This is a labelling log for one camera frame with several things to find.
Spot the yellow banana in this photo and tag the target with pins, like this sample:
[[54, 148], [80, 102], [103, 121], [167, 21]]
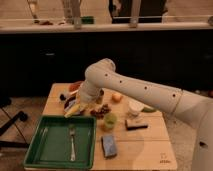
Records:
[[74, 110]]

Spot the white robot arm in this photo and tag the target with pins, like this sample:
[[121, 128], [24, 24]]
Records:
[[193, 109]]

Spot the metal cup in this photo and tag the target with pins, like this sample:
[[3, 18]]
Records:
[[100, 97]]

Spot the green plastic cup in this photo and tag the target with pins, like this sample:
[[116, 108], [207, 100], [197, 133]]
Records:
[[110, 120]]

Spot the orange fruit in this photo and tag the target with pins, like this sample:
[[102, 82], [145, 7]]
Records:
[[117, 97]]

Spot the bunch of dark grapes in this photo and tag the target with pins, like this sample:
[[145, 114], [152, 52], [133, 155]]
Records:
[[100, 112]]

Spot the red bowl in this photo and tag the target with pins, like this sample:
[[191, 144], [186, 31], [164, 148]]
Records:
[[74, 86]]

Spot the dark plate with cloth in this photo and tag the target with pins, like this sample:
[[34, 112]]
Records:
[[72, 101]]

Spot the black whiteboard eraser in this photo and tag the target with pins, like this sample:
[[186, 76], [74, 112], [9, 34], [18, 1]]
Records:
[[131, 126]]

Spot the green cucumber slice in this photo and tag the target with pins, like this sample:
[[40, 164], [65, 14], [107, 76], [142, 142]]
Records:
[[148, 109]]

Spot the silver fork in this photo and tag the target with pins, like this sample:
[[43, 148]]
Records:
[[72, 135]]

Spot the blue sponge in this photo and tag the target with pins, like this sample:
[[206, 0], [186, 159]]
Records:
[[109, 146]]

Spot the green plastic tray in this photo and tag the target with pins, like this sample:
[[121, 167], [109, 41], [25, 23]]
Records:
[[50, 147]]

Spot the black tripod stand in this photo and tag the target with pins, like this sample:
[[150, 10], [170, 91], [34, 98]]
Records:
[[19, 116]]

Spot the white handled spatula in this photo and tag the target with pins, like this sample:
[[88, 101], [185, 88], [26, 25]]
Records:
[[67, 94]]

